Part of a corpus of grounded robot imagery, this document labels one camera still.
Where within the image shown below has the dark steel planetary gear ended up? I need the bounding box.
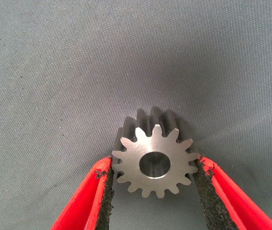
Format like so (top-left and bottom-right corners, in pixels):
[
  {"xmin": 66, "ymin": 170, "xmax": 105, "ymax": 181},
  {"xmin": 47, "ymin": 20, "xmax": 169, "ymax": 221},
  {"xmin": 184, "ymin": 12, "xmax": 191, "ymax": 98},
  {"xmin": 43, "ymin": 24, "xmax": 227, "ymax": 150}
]
[{"xmin": 111, "ymin": 106, "xmax": 200, "ymax": 199}]

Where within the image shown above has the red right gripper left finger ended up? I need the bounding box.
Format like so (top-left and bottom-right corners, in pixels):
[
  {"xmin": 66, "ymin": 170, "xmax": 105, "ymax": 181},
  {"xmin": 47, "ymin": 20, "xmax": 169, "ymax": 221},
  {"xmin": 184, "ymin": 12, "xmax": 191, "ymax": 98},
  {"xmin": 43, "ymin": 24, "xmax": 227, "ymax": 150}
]
[{"xmin": 50, "ymin": 156, "xmax": 115, "ymax": 230}]

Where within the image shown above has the dark grey table cloth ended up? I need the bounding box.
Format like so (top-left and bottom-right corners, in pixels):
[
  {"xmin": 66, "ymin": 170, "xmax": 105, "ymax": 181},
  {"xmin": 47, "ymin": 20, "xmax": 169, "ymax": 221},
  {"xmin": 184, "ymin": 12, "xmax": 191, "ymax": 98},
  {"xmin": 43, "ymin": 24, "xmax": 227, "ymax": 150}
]
[{"xmin": 0, "ymin": 0, "xmax": 272, "ymax": 230}]

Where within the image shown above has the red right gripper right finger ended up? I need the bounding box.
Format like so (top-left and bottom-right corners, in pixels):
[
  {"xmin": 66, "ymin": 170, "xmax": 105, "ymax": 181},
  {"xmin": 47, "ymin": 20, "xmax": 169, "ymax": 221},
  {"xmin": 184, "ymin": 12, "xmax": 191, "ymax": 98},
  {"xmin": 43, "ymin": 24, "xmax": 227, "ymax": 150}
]
[{"xmin": 190, "ymin": 155, "xmax": 272, "ymax": 230}]

